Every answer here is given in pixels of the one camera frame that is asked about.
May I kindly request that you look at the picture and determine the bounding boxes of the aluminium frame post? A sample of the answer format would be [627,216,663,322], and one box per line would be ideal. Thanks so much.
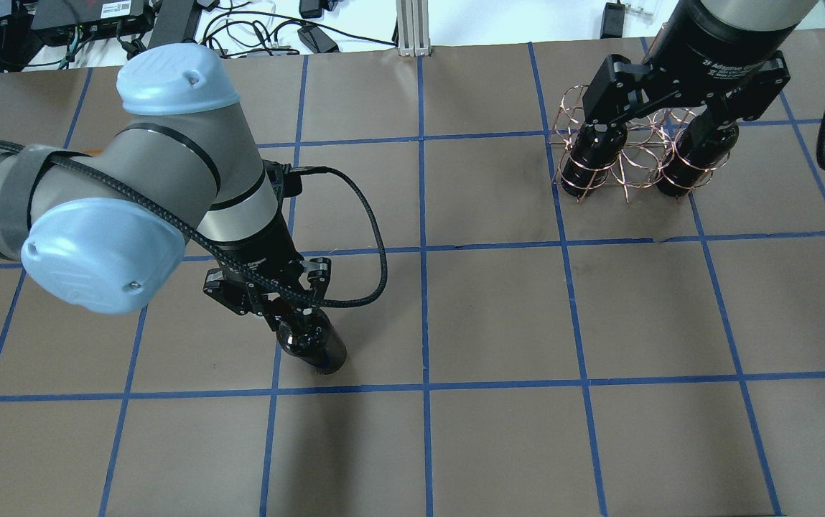
[396,0,432,57]

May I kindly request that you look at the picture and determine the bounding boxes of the dark wine bottle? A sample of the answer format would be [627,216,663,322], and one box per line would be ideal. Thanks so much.
[656,113,740,197]
[559,122,628,199]
[276,309,348,374]

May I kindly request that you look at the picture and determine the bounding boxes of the black power adapter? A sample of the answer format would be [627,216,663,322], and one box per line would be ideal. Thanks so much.
[297,26,340,55]

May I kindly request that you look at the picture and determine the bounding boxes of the copper wire bottle basket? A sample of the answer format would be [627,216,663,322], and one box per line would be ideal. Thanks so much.
[548,84,698,203]

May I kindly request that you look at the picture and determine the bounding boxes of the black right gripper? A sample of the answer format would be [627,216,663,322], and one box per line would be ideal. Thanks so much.
[582,1,792,144]

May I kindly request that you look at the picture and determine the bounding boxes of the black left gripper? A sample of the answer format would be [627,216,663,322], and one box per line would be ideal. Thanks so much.
[202,246,332,317]

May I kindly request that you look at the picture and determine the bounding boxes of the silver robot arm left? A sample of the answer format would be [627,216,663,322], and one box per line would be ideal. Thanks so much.
[0,43,312,315]

